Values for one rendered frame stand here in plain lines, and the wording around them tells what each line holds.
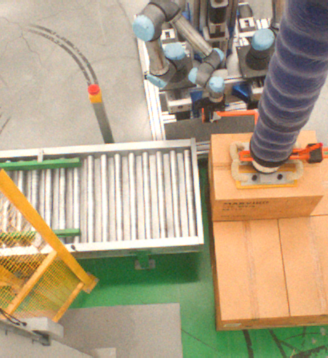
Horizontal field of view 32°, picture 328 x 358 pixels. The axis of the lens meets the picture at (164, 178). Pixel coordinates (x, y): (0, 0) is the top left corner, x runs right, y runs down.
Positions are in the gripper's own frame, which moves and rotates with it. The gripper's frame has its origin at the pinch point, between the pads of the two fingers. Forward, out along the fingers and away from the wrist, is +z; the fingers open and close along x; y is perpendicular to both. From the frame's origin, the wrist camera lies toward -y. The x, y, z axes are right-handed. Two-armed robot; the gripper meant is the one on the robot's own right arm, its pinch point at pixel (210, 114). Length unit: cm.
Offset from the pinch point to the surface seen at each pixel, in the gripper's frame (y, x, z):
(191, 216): -12, -43, 53
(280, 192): 37, -43, 13
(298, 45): 23, -35, -117
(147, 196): -39, -29, 53
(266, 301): 29, -97, 53
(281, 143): 29, -37, -39
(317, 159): 55, -31, -2
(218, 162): 4.0, -24.0, 13.2
